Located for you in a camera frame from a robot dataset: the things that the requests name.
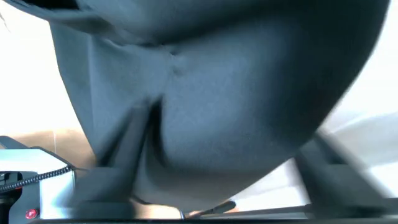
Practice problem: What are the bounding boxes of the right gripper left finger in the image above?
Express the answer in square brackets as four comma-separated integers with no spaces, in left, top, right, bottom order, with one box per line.
[72,101,158,219]

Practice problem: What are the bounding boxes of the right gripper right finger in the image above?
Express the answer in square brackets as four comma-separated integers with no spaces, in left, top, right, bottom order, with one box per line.
[293,130,398,219]

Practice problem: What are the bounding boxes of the black shorts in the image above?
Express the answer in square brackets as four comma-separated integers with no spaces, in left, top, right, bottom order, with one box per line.
[6,0,391,214]

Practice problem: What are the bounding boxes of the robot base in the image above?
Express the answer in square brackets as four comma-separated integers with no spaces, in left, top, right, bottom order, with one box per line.
[0,135,78,221]

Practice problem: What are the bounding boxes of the black cable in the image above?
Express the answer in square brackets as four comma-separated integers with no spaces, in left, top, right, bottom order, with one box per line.
[0,165,77,193]

